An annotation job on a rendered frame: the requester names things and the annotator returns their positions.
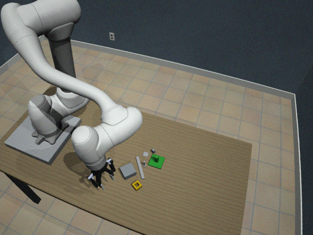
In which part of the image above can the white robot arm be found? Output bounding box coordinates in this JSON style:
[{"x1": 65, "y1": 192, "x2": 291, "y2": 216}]
[{"x1": 0, "y1": 0, "x2": 143, "y2": 171}]

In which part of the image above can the yellow square nut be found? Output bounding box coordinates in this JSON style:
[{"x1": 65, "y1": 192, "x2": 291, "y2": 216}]
[{"x1": 132, "y1": 181, "x2": 142, "y2": 191}]

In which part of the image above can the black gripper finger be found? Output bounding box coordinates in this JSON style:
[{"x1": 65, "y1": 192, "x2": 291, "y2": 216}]
[
  {"x1": 104, "y1": 158, "x2": 116, "y2": 181},
  {"x1": 87, "y1": 173, "x2": 105, "y2": 190}
]

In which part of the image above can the green square plate with square peg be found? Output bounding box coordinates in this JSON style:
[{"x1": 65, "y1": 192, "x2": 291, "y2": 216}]
[{"x1": 149, "y1": 154, "x2": 165, "y2": 169}]

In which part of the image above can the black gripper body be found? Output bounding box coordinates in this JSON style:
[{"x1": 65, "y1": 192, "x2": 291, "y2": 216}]
[{"x1": 91, "y1": 164, "x2": 107, "y2": 176}]

